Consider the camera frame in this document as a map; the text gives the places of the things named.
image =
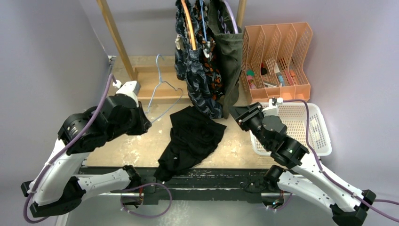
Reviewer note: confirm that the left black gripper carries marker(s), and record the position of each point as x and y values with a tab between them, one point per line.
144	124

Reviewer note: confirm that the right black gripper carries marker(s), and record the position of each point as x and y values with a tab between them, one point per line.
243	115

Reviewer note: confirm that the black shorts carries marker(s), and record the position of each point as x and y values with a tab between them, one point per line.
193	138

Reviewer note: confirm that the light blue wire hanger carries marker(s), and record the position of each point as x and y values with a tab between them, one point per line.
162	85

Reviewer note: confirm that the white plastic basket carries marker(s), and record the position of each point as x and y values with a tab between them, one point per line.
307	127

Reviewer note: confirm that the dark shark print shorts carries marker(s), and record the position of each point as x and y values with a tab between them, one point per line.
190	69

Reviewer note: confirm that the orange hanger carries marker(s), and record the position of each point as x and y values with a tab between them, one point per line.
189	25

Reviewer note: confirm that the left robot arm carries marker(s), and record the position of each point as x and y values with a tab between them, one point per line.
57	190

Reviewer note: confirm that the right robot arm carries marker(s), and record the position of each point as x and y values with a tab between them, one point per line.
298	169

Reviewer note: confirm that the olive green shorts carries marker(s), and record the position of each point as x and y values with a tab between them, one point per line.
229	49

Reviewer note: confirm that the orange camouflage shorts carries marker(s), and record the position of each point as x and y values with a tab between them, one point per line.
212	72

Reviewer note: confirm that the lavender wavy hanger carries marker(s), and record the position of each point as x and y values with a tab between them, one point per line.
226	18

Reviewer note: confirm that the wooden clothes rack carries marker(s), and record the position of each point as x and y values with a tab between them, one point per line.
135	31

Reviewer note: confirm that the green pink small item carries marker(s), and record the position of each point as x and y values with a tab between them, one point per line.
251	78

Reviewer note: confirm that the black red small item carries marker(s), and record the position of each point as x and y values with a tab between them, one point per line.
263	69

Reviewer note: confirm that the white blue marker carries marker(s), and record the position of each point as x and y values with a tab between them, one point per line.
267	78

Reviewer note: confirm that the orange file organizer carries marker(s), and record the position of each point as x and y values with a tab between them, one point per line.
285	44

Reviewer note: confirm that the orange pink small item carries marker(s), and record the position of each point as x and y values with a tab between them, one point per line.
291	76

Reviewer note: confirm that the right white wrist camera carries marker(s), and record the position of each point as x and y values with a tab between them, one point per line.
273	106

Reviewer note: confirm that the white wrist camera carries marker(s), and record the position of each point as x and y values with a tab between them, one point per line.
273	106
130	89

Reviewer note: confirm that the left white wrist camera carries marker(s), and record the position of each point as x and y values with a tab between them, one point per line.
130	89

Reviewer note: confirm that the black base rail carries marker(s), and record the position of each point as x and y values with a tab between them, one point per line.
203	184

